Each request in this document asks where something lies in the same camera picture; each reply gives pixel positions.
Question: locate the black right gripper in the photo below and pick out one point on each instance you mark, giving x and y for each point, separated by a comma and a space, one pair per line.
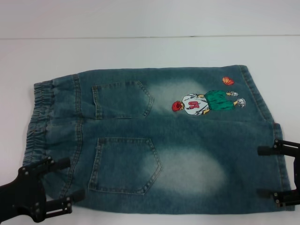
295, 172

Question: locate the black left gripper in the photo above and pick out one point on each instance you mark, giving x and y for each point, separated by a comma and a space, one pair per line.
22, 192

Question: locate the blue denim shorts with embroidery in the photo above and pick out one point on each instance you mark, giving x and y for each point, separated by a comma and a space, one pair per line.
178, 150

